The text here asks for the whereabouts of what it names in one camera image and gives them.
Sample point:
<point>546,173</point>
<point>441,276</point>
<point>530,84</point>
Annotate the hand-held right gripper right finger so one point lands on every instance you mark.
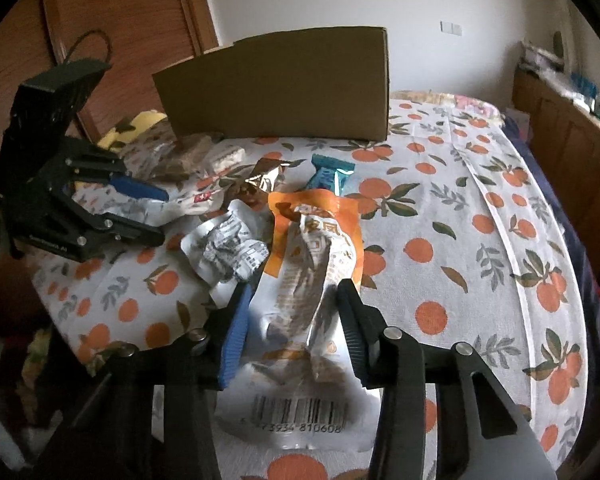
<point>352,325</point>

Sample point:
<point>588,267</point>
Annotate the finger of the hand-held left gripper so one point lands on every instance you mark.
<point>125,232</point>
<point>140,187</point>

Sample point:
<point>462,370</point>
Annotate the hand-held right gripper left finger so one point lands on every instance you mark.
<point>235,332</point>

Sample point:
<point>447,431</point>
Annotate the orange and white snack packet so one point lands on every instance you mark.
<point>302,255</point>

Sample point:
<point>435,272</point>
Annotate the teal snack packet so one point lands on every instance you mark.
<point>330,172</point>

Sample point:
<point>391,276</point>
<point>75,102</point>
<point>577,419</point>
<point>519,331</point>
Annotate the brown cardboard box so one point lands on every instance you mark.
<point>280,90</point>

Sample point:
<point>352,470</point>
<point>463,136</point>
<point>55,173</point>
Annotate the brown clear snack packet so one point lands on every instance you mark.
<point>180,157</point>

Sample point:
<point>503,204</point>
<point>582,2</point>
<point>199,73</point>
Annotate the yellow plush cushion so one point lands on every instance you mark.
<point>140,127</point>

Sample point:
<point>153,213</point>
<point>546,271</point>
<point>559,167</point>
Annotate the white nougat bar packet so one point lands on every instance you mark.
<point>227,155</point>

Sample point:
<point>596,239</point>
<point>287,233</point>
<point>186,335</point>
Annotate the brown and gold snack packet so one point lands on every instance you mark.
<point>265,175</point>

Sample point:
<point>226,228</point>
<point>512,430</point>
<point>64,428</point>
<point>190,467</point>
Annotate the orange fruit print blanket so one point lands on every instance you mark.
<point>455,240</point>

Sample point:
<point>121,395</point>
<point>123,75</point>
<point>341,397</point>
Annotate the wooden louvred wardrobe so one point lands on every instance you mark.
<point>130,15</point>

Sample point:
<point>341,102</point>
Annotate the navy blue blanket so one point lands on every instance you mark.
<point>575,240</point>

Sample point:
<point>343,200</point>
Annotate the floral quilt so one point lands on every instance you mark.
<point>460,102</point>

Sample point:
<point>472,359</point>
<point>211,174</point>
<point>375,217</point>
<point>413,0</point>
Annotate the wooden side cabinet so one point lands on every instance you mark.
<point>575,145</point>

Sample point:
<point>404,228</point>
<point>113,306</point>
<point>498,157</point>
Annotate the clutter on cabinet top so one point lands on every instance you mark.
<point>570,80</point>

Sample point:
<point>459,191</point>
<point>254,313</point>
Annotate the white wall switch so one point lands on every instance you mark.
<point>451,28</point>

